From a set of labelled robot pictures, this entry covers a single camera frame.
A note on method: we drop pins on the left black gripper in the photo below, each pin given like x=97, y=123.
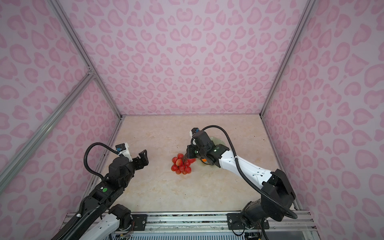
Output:
x=144, y=159

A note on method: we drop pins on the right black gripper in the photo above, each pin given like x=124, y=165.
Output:
x=189, y=150

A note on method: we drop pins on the red fake grape bunch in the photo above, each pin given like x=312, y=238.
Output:
x=182, y=164

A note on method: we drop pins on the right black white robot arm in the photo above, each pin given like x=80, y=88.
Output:
x=277, y=194

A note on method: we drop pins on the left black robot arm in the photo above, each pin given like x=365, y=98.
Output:
x=102, y=197

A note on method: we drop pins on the green scalloped fruit bowl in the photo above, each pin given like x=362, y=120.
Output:
x=219, y=141

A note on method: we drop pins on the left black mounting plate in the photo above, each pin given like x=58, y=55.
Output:
x=139, y=222

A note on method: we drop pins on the black mounting plate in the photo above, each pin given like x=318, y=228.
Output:
x=236, y=221
x=139, y=222

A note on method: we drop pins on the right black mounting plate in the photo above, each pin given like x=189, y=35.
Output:
x=236, y=221

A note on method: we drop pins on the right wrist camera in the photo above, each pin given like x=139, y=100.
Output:
x=194, y=130

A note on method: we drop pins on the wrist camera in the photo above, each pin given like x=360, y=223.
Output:
x=123, y=151
x=194, y=130

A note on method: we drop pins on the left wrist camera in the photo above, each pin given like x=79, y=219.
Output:
x=123, y=151

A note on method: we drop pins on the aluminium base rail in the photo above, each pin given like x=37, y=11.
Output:
x=199, y=226

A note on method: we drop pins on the left aluminium frame post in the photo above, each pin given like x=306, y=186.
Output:
x=65, y=22

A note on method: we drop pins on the aluminium frame post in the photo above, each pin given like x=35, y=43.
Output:
x=310, y=7
x=65, y=22

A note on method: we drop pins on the diagonal aluminium frame bar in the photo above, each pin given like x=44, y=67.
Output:
x=23, y=155

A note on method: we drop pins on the right aluminium frame post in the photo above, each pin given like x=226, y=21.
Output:
x=310, y=7

